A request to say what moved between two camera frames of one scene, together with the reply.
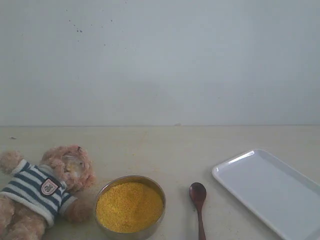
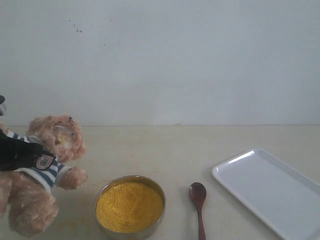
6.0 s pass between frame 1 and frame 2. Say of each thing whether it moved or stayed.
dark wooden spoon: stayed
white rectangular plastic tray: stayed
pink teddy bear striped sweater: moved
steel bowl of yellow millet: stayed
